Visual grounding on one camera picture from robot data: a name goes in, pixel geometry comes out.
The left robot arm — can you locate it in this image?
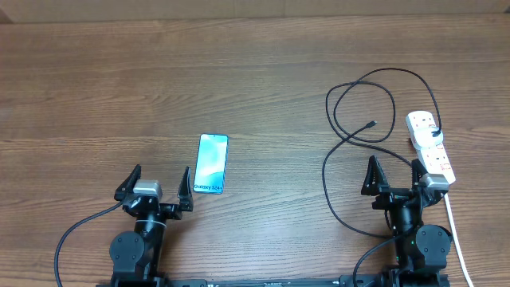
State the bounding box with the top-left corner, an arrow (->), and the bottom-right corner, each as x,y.
109,165 -> 194,286

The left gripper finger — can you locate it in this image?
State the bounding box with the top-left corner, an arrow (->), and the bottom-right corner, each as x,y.
114,164 -> 141,201
178,166 -> 194,212

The black USB charging cable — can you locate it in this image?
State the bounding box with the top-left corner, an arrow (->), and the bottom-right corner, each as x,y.
321,67 -> 444,240

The Galaxy S24+ smartphone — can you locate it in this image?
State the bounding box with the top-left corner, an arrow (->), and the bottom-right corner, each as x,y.
193,134 -> 229,194

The cardboard backdrop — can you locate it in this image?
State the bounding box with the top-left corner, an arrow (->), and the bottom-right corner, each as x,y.
1,0 -> 509,24

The white charger plug adapter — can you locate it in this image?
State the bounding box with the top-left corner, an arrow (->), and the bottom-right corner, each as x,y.
410,126 -> 444,150

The white power strip cord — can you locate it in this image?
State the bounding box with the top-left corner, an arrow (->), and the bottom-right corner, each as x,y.
442,192 -> 475,287

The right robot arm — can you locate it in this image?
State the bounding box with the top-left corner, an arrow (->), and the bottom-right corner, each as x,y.
355,155 -> 453,287

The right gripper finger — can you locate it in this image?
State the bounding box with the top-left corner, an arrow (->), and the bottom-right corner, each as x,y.
361,155 -> 389,196
411,159 -> 427,187

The white power strip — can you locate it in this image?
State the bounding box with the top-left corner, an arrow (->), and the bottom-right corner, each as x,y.
406,111 -> 456,184

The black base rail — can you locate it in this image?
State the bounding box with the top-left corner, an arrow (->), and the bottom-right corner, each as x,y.
96,275 -> 450,287

